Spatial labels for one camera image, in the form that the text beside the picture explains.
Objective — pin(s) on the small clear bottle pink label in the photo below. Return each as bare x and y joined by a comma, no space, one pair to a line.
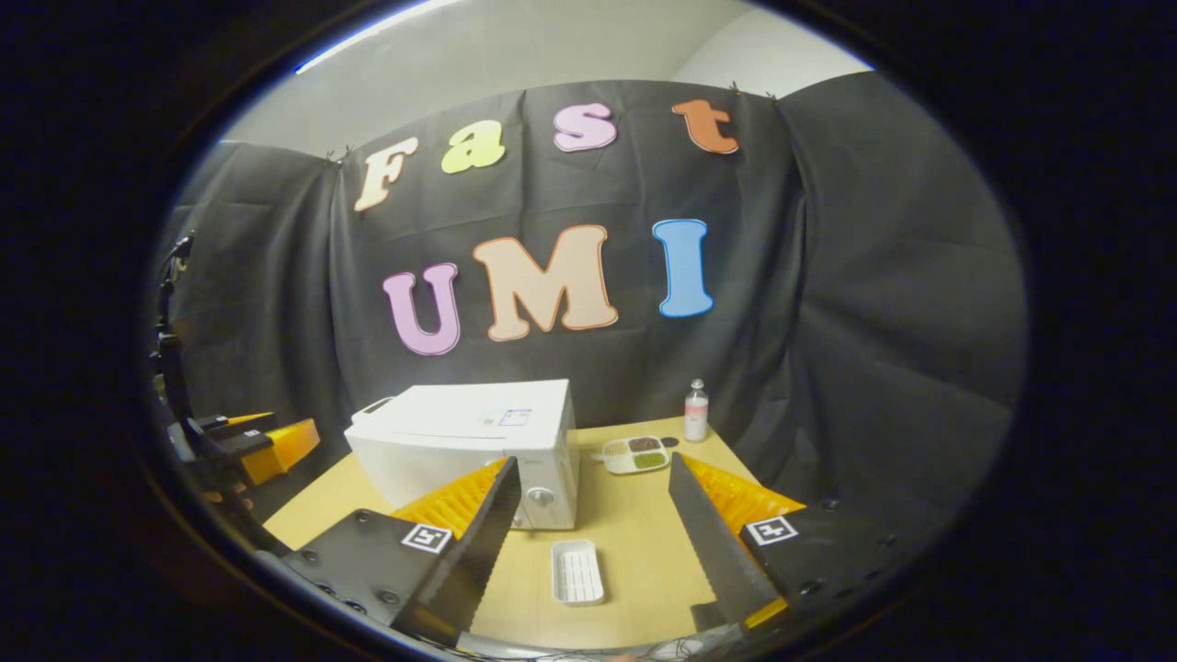
696,418

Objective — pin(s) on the white rectangular plastic tray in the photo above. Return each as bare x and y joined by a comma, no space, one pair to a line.
577,572

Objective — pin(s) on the divided plate with grains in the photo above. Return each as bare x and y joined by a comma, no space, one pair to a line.
636,455

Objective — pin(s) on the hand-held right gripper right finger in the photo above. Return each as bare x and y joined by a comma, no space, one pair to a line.
713,552

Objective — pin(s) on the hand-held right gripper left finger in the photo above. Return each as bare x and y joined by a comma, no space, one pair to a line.
483,552

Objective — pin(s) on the white microwave oven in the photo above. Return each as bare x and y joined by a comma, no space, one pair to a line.
460,423

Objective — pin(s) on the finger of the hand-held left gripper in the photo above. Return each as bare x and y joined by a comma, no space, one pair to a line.
285,450
239,425

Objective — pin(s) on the black backdrop cloth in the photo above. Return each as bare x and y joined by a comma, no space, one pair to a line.
828,322

